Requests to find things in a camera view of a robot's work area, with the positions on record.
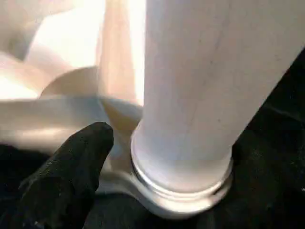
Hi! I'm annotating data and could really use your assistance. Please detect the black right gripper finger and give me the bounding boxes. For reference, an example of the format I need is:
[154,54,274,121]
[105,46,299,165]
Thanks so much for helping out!
[17,122,115,229]

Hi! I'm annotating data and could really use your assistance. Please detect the white plastic table leg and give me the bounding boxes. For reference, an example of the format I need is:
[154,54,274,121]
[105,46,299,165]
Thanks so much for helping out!
[130,0,305,201]

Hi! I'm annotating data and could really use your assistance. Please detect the black plastic mat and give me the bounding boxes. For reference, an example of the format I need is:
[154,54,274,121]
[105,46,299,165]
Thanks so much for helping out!
[0,48,305,229]

